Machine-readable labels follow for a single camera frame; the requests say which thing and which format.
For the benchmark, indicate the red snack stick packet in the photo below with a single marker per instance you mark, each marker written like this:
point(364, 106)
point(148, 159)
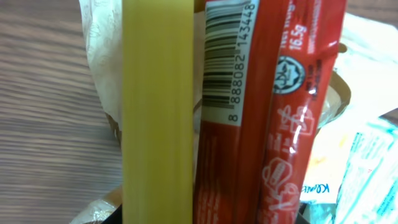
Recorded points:
point(267, 66)

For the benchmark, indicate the yellow glue stick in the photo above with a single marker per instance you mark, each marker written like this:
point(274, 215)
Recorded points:
point(157, 141)

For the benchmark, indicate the brown white snack pouch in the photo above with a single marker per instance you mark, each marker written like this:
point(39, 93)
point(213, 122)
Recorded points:
point(102, 31)

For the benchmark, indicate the orange tissue packet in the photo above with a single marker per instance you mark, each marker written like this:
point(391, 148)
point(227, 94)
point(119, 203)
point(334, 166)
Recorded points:
point(363, 86)

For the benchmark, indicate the teal wet wipes packet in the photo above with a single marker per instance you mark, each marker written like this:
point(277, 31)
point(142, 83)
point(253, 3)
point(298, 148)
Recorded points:
point(368, 192)

